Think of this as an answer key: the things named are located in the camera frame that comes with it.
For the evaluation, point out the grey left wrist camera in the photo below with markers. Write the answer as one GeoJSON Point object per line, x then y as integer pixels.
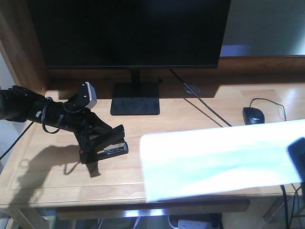
{"type": "Point", "coordinates": [84, 98]}

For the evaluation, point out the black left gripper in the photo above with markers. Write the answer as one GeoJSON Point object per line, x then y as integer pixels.
{"type": "Point", "coordinates": [82, 121]}

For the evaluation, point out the white paper sheet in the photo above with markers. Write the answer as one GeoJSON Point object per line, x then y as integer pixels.
{"type": "Point", "coordinates": [207, 161]}

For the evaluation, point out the wooden desk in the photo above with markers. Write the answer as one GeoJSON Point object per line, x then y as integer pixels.
{"type": "Point", "coordinates": [44, 169]}

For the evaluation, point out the black computer monitor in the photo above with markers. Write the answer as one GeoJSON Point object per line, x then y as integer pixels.
{"type": "Point", "coordinates": [132, 35]}

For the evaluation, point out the white power strip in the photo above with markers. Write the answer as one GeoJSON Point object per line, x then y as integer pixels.
{"type": "Point", "coordinates": [192, 224]}

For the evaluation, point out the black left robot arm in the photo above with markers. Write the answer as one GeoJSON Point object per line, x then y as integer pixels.
{"type": "Point", "coordinates": [18, 104]}

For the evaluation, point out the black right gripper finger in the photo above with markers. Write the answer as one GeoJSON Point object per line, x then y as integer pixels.
{"type": "Point", "coordinates": [296, 152]}

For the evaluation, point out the black orange stapler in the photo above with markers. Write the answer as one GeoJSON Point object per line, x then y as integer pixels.
{"type": "Point", "coordinates": [109, 144]}

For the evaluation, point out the black computer mouse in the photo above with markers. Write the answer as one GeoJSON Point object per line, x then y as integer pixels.
{"type": "Point", "coordinates": [253, 116]}

